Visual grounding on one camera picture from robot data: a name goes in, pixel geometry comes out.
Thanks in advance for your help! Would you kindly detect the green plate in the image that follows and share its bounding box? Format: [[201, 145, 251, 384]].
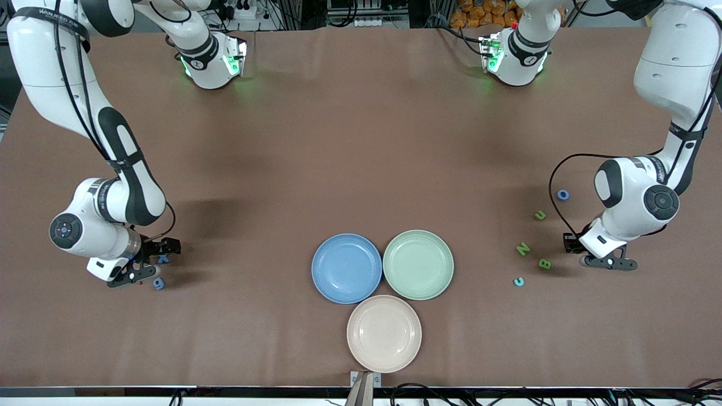
[[382, 230, 455, 301]]

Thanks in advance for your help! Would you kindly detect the blue plate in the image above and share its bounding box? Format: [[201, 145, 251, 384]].
[[311, 233, 384, 305]]

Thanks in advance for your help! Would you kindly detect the pink beige plate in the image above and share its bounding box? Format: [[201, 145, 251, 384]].
[[346, 294, 422, 374]]

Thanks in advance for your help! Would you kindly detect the brown table cover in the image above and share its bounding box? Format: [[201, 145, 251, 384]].
[[0, 25, 722, 390]]

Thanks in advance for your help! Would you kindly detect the orange snack bag pile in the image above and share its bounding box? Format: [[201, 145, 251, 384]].
[[450, 0, 522, 29]]

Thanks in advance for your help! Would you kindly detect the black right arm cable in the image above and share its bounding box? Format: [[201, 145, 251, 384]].
[[54, 0, 177, 242]]

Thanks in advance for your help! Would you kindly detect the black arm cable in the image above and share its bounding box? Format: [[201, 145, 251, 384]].
[[549, 0, 722, 240], [54, 0, 177, 242]]

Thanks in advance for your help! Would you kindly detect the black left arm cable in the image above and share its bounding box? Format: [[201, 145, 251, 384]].
[[549, 0, 722, 240]]

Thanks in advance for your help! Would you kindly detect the black cable bundle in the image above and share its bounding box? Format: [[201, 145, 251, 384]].
[[389, 382, 542, 406]]

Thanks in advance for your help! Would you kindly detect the metal clamp bracket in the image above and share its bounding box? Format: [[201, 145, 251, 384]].
[[350, 370, 382, 406]]

